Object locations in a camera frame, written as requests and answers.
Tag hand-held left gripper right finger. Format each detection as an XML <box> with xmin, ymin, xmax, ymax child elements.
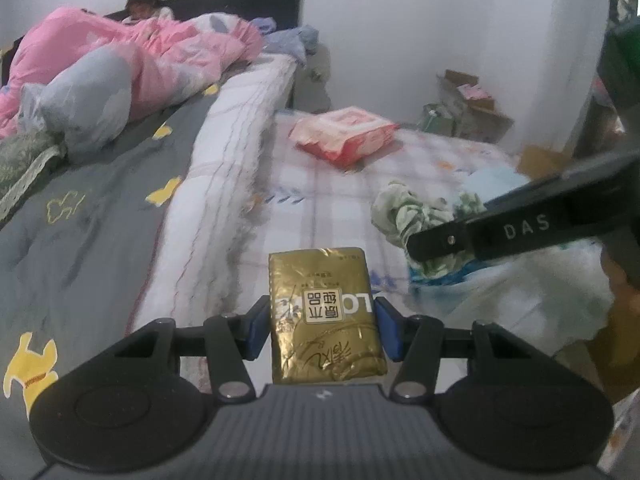
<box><xmin>375</xmin><ymin>296</ymin><xmax>528</xmax><ymax>403</ymax></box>

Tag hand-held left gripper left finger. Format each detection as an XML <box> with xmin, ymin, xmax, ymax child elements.
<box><xmin>120</xmin><ymin>295</ymin><xmax>273</xmax><ymax>403</ymax></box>

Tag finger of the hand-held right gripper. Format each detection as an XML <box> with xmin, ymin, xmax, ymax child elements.
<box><xmin>406</xmin><ymin>216</ymin><xmax>483</xmax><ymax>264</ymax></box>

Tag green and white cloth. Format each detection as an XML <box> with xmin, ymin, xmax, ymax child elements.
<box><xmin>371</xmin><ymin>180</ymin><xmax>488</xmax><ymax>276</ymax></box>

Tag gold and white tissue pack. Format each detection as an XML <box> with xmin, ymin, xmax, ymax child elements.
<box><xmin>268</xmin><ymin>246</ymin><xmax>388</xmax><ymax>386</ymax></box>

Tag person's right hand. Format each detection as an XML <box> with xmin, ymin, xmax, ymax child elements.
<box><xmin>600</xmin><ymin>237</ymin><xmax>640</xmax><ymax>321</ymax></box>

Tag blue and white pack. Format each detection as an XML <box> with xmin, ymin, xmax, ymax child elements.
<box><xmin>410</xmin><ymin>255</ymin><xmax>482</xmax><ymax>287</ymax></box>

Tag flat cardboard piece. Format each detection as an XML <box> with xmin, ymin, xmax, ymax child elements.
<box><xmin>515</xmin><ymin>144</ymin><xmax>576</xmax><ymax>181</ymax></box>

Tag white plastic bag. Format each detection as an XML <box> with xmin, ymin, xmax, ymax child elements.
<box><xmin>410</xmin><ymin>237</ymin><xmax>618</xmax><ymax>356</ymax></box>

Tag open cardboard box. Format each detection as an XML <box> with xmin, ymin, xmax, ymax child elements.
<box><xmin>436</xmin><ymin>69</ymin><xmax>516</xmax><ymax>143</ymax></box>

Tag green box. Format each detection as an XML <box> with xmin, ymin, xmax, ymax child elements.
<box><xmin>419</xmin><ymin>102</ymin><xmax>463</xmax><ymax>136</ymax></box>

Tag red and white tissue pack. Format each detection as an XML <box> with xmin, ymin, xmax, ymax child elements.
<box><xmin>289</xmin><ymin>106</ymin><xmax>399</xmax><ymax>168</ymax></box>

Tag small pink pack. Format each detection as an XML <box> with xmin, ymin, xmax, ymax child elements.
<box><xmin>456</xmin><ymin>82</ymin><xmax>492</xmax><ymax>103</ymax></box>

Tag dark green object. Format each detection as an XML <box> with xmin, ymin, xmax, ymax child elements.
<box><xmin>597</xmin><ymin>22</ymin><xmax>640</xmax><ymax>111</ymax></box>

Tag white fluffy blanket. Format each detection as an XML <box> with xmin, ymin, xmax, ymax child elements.
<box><xmin>127</xmin><ymin>55</ymin><xmax>296</xmax><ymax>391</ymax></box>

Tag blue-grey clothes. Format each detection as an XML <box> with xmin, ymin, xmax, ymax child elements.
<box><xmin>250</xmin><ymin>16</ymin><xmax>321</xmax><ymax>68</ymax></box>

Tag pink quilt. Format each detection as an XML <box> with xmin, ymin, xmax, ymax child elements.
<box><xmin>0</xmin><ymin>6</ymin><xmax>263</xmax><ymax>138</ymax></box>

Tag grey pillow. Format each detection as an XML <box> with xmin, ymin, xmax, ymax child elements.
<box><xmin>19</xmin><ymin>47</ymin><xmax>133</xmax><ymax>163</ymax></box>

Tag green blanket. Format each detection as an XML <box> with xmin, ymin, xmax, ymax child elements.
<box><xmin>0</xmin><ymin>130</ymin><xmax>68</xmax><ymax>221</ymax></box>

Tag dark bed headboard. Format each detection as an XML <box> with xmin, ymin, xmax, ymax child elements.
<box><xmin>0</xmin><ymin>0</ymin><xmax>306</xmax><ymax>86</ymax></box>

